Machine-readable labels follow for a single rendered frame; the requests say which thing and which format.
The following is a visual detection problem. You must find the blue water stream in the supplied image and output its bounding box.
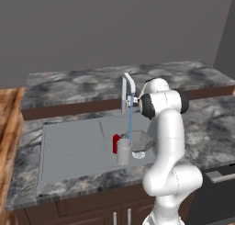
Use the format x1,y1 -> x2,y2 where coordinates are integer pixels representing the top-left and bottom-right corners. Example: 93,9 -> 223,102
127,95 -> 135,141

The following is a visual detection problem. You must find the glass cup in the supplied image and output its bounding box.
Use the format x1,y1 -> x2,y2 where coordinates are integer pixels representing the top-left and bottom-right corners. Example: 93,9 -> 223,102
117,138 -> 134,166

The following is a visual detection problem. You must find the round sink drain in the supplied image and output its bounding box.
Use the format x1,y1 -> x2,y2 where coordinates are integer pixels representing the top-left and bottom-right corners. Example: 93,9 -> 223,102
131,151 -> 146,160

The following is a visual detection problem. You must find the grey sink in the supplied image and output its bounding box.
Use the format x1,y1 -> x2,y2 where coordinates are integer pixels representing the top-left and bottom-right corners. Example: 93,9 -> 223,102
38,111 -> 161,187

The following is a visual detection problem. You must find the grey tap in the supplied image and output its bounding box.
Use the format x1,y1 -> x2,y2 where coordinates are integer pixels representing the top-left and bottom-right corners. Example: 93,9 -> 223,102
120,72 -> 138,115

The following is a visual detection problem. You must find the red bottle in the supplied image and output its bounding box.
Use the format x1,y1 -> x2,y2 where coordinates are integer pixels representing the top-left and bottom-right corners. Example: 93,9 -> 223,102
112,133 -> 121,155

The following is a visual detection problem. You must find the brown drawer front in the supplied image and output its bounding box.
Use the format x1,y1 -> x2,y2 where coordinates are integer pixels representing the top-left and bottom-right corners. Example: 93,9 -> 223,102
54,186 -> 150,218

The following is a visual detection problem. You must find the brown cupboard door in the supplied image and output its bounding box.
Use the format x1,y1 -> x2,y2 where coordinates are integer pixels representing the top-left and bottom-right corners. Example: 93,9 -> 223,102
120,200 -> 158,225
23,203 -> 122,225

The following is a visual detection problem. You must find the wooden side panel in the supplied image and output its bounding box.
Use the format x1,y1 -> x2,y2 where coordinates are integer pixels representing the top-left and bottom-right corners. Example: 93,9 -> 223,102
0,86 -> 27,225

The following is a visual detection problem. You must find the black dishwasher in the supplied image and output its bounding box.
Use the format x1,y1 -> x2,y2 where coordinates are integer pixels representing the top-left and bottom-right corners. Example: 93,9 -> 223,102
185,163 -> 235,225

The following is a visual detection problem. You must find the silver dishwasher handle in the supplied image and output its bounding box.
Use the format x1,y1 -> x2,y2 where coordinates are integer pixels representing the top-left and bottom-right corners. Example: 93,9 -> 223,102
205,169 -> 235,185

